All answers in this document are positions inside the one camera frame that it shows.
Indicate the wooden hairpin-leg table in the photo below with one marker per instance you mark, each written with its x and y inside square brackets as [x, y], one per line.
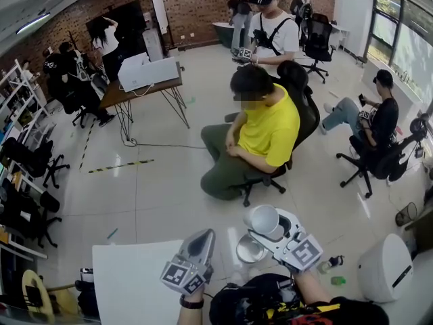
[115, 97]

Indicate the black gaming chair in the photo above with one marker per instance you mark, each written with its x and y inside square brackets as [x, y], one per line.
[52, 66]

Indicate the large black television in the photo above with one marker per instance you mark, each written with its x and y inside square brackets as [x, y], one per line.
[121, 22]

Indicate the black mesh office chair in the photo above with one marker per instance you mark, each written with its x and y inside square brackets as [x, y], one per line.
[318, 39]

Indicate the light wooden round stool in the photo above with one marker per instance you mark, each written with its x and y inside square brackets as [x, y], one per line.
[37, 293]

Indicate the black camera tripod rig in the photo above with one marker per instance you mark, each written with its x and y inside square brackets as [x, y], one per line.
[419, 127]

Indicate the large window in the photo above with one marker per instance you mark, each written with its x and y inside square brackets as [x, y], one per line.
[406, 39]

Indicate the small white cup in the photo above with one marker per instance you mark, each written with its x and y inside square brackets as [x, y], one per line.
[262, 218]

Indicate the person's right forearm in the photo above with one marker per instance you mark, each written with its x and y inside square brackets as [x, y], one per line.
[311, 289]

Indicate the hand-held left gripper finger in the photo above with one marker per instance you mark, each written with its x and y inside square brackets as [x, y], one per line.
[185, 245]
[211, 249]

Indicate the yellow black floor tape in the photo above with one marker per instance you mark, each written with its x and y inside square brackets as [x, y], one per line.
[121, 166]

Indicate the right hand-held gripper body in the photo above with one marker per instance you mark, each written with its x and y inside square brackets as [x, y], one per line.
[306, 252]

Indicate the white water dispenser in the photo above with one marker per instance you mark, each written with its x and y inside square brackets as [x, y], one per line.
[152, 46]

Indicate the white metal shelving rack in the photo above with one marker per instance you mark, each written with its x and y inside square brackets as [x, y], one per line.
[20, 71]

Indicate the white rounded appliance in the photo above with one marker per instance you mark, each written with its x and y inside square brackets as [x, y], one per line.
[385, 269]

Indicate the white extension socket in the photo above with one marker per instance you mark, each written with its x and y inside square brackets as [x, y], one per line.
[130, 142]

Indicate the dark green table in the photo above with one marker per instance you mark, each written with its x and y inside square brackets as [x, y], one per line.
[223, 34]

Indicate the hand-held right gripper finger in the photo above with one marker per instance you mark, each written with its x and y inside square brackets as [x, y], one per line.
[292, 220]
[270, 244]

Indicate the small green plastic bottle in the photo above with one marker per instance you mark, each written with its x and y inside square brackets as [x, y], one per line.
[338, 280]

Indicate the white rectangular box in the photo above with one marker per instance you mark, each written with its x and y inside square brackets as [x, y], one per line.
[149, 71]

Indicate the person's black printed shirt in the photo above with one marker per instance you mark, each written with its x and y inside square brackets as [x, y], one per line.
[355, 313]

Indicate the small white desk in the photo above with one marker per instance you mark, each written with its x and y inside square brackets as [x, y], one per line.
[340, 29]

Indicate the narrow white board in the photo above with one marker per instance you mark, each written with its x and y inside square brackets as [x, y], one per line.
[159, 14]

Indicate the white counter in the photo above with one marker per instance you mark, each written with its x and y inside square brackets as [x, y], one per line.
[409, 97]

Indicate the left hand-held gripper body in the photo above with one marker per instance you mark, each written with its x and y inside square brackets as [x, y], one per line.
[176, 276]

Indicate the black waste bin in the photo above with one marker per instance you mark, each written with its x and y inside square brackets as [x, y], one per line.
[50, 201]

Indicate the teal pen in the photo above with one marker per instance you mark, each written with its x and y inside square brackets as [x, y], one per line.
[112, 233]

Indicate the brown wrist watch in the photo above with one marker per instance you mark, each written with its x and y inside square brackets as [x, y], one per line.
[192, 302]

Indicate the person's left forearm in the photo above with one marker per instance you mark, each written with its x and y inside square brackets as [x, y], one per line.
[191, 317]

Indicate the black chest harness pack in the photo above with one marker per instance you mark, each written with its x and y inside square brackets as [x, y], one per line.
[250, 300]

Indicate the silver metal bin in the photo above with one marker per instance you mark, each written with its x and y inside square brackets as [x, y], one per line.
[250, 249]

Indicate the long ceiling light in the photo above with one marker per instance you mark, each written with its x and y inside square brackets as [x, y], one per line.
[34, 23]

